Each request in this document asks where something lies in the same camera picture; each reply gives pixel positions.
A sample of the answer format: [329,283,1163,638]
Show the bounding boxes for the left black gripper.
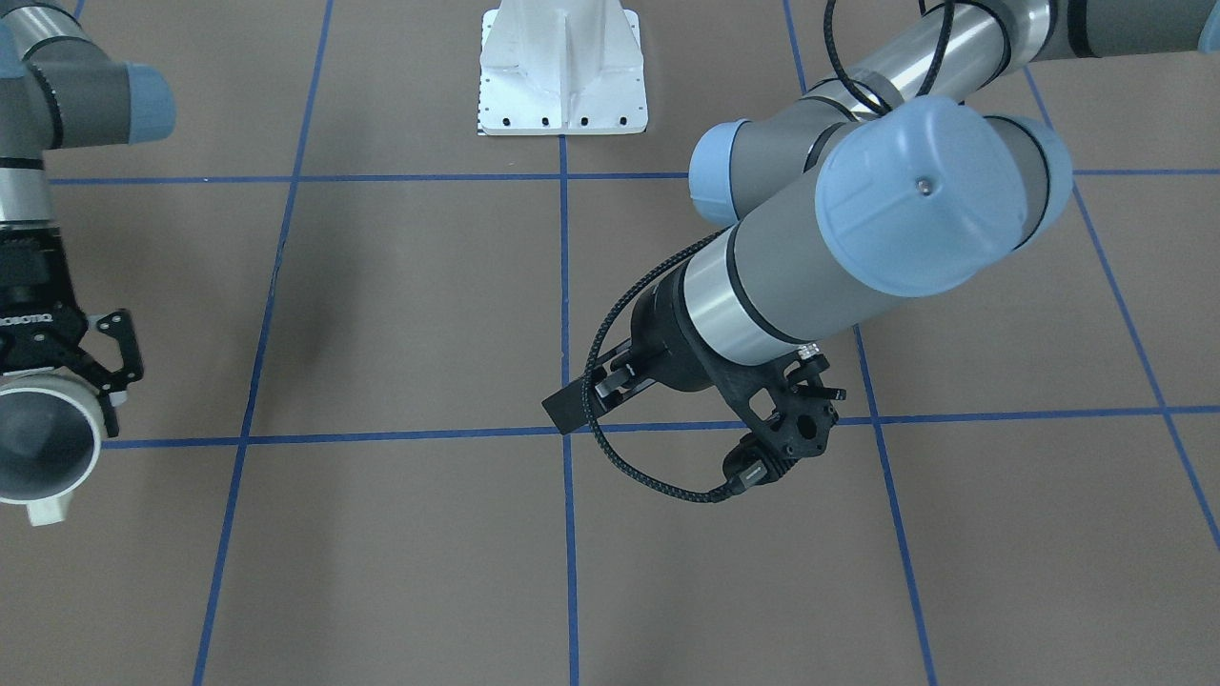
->
[540,276,733,435]

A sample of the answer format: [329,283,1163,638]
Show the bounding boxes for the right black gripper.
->
[0,225,146,437]

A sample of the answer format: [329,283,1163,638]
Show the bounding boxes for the white mug with handle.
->
[1,374,105,527]

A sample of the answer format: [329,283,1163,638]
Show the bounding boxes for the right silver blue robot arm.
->
[1,1,177,438]

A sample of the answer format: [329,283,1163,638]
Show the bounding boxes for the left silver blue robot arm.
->
[543,1,1218,439]

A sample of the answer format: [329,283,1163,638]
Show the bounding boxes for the white pedestal column base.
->
[477,1,649,135]

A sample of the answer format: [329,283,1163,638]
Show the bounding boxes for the black braided cable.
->
[580,0,958,504]

